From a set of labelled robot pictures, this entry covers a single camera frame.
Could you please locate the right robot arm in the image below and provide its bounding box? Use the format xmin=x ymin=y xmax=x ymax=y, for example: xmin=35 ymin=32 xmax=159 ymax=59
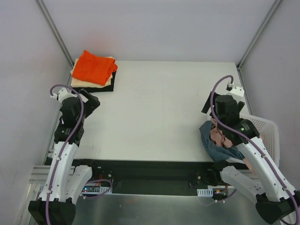
xmin=200 ymin=92 xmax=300 ymax=225

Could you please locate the aluminium front rail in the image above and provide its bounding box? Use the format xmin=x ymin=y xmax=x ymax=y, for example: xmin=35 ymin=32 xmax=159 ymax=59
xmin=29 ymin=164 xmax=94 ymax=186

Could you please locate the aluminium frame post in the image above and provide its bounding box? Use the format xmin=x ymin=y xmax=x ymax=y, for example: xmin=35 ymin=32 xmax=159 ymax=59
xmin=35 ymin=0 xmax=75 ymax=67
xmin=236 ymin=0 xmax=283 ymax=71

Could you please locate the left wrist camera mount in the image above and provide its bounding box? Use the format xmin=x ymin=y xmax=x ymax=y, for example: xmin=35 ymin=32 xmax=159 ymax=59
xmin=51 ymin=88 xmax=74 ymax=103

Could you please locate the cream folded t shirt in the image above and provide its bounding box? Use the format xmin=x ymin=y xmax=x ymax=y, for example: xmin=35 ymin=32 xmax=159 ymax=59
xmin=70 ymin=51 xmax=118 ymax=89

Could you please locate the white plastic laundry basket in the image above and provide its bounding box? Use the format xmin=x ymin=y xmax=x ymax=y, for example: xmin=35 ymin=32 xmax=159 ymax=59
xmin=240 ymin=114 xmax=280 ymax=167

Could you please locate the right aluminium frame post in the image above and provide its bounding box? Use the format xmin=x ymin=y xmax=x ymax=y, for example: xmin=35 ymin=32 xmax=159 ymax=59
xmin=236 ymin=0 xmax=283 ymax=71

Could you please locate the left aluminium frame post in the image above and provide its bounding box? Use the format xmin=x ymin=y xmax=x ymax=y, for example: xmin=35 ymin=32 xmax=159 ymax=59
xmin=35 ymin=0 xmax=75 ymax=67

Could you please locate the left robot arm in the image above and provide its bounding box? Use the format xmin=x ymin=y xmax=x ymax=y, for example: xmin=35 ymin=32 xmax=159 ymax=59
xmin=28 ymin=85 xmax=100 ymax=225

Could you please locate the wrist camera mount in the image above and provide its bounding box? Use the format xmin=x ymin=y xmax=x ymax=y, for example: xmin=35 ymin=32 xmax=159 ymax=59
xmin=226 ymin=82 xmax=245 ymax=99
xmin=51 ymin=88 xmax=74 ymax=103

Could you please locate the orange folded t shirt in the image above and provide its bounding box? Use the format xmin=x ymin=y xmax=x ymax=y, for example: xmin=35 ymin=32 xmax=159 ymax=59
xmin=72 ymin=50 xmax=118 ymax=86

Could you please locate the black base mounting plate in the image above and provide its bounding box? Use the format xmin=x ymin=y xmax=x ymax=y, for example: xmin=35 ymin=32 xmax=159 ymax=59
xmin=71 ymin=159 xmax=228 ymax=196

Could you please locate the white cable duct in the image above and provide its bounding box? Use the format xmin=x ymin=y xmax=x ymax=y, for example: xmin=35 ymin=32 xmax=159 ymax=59
xmin=197 ymin=188 xmax=214 ymax=197
xmin=82 ymin=186 xmax=113 ymax=195

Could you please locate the black folded t shirt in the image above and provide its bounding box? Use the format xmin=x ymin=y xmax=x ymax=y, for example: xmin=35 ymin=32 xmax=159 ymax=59
xmin=71 ymin=72 xmax=116 ymax=93

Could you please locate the left white cable duct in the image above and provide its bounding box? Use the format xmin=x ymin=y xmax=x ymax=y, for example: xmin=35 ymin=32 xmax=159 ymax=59
xmin=82 ymin=186 xmax=113 ymax=195

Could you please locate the blue grey t shirt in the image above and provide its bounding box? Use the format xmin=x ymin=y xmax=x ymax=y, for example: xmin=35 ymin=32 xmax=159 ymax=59
xmin=199 ymin=121 xmax=245 ymax=162

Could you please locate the right white cable duct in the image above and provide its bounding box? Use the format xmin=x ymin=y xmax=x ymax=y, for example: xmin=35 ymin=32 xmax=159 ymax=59
xmin=197 ymin=188 xmax=214 ymax=197

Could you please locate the pink t shirt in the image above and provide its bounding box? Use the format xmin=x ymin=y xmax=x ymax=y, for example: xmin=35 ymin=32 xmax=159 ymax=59
xmin=210 ymin=118 xmax=256 ymax=175

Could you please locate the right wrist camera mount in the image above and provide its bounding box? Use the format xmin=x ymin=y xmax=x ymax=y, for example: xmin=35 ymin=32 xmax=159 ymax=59
xmin=226 ymin=82 xmax=245 ymax=99

